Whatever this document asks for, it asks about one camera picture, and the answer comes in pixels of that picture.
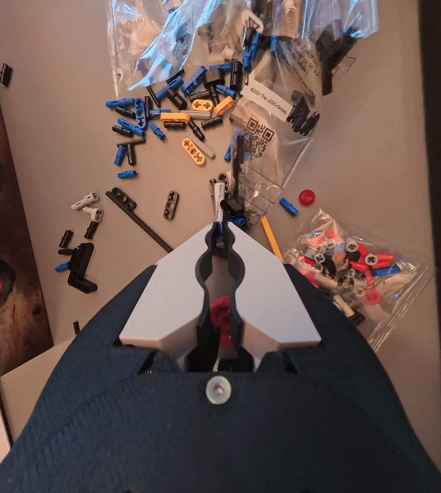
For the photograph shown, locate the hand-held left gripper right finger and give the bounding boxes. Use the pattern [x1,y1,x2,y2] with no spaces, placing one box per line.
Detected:
[222,222,322,369]

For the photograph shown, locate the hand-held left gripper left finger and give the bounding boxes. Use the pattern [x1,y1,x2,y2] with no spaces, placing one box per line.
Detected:
[118,223,219,368]

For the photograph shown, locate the red wheel hub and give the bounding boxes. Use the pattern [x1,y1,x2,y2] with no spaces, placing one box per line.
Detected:
[210,296,232,344]

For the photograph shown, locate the large clear bag of pins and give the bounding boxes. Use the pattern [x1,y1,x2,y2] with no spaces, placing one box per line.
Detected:
[107,0,382,247]

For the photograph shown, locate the grey desk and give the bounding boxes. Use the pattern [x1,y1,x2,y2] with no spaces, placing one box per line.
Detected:
[0,0,441,486]

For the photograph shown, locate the yellow axle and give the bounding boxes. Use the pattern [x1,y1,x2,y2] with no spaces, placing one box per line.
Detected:
[261,216,284,263]

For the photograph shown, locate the long black axle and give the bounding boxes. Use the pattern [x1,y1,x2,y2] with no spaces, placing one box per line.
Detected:
[106,190,173,253]

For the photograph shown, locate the small bag of red parts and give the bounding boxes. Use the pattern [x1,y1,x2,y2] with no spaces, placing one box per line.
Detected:
[284,208,437,353]

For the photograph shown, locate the black thin liftarm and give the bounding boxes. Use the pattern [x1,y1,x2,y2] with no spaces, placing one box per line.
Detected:
[162,190,180,221]
[110,187,138,210]

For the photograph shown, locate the printed toy set box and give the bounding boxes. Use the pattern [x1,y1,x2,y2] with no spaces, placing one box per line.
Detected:
[0,52,54,391]

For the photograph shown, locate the pile of small loose pins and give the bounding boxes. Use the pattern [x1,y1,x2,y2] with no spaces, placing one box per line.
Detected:
[105,63,244,179]

